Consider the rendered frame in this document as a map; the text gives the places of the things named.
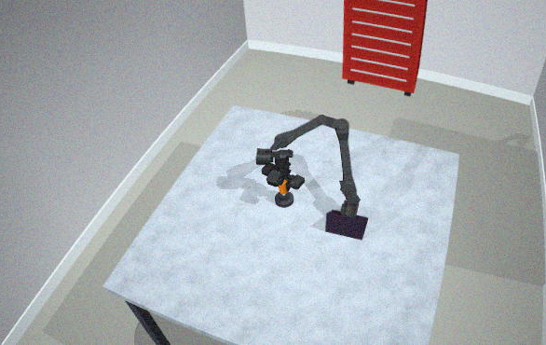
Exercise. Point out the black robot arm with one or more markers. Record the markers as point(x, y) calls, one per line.
point(275, 178)

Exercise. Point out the orange knob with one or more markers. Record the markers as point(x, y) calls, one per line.
point(282, 188)

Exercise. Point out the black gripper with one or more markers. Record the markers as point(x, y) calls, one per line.
point(293, 181)

